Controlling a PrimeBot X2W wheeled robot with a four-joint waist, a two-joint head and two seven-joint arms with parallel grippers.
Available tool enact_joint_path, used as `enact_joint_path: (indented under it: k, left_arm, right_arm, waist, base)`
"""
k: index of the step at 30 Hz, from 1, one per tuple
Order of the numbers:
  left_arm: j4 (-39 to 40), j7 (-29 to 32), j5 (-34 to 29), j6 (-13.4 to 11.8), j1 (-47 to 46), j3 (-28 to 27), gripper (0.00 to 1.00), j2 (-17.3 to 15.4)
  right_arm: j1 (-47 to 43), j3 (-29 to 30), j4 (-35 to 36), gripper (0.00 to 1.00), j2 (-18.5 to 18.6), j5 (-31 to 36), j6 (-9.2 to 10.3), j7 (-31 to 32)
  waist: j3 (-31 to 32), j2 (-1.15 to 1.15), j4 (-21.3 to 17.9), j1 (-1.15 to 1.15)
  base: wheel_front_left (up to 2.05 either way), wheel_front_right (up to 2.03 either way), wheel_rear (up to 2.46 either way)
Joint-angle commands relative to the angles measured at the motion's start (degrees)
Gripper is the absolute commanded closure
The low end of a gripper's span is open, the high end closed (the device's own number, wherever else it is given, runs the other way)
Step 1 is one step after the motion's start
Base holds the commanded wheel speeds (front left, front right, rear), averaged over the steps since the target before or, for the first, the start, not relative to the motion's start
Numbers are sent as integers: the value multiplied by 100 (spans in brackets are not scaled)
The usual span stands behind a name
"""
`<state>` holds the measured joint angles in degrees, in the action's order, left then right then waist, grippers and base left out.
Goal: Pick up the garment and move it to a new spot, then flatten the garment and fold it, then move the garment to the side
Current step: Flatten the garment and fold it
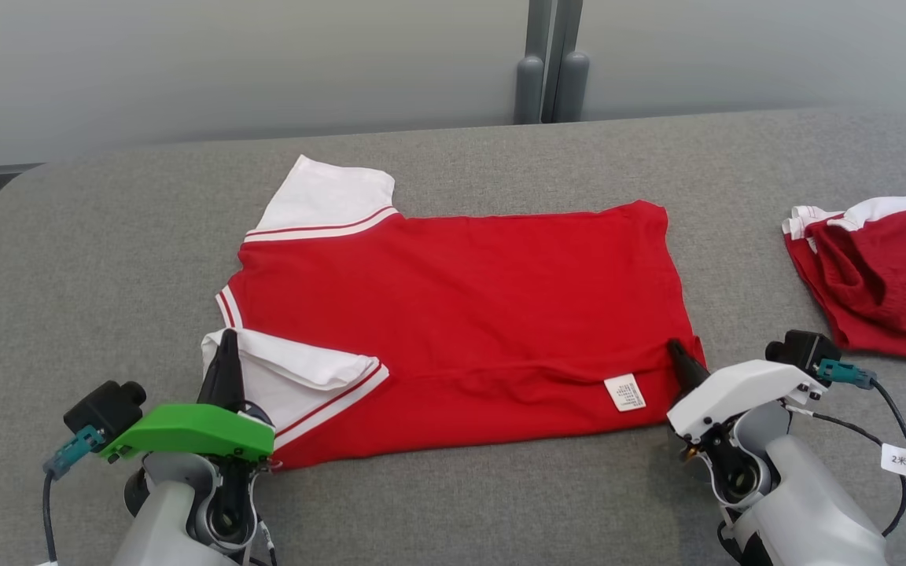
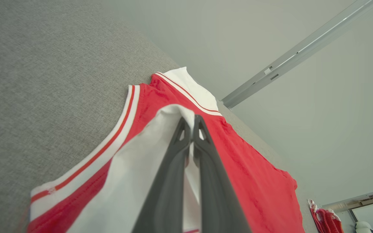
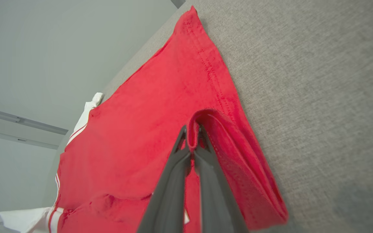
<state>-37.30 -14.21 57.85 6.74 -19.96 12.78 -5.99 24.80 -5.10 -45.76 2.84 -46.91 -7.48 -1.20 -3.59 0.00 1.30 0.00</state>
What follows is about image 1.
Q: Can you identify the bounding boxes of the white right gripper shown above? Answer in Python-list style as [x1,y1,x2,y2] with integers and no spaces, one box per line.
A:
[666,340,829,445]

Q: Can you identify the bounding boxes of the red shorts white waistband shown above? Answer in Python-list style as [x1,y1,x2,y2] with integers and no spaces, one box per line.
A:
[781,195,906,363]

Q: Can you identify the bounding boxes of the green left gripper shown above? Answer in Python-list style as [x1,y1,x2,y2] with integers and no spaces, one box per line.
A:
[98,329,276,464]

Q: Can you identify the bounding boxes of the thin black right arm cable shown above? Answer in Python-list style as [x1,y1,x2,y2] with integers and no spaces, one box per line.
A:
[785,404,906,540]

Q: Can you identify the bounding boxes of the white cable label tag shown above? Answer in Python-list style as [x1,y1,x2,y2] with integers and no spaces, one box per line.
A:
[880,442,906,483]

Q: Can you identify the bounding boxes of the right camera cable teal plug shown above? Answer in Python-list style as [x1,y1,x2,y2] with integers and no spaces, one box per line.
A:
[815,359,906,566]

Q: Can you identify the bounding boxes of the red shirt white sleeves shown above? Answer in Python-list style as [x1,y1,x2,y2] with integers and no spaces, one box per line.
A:
[201,154,708,472]

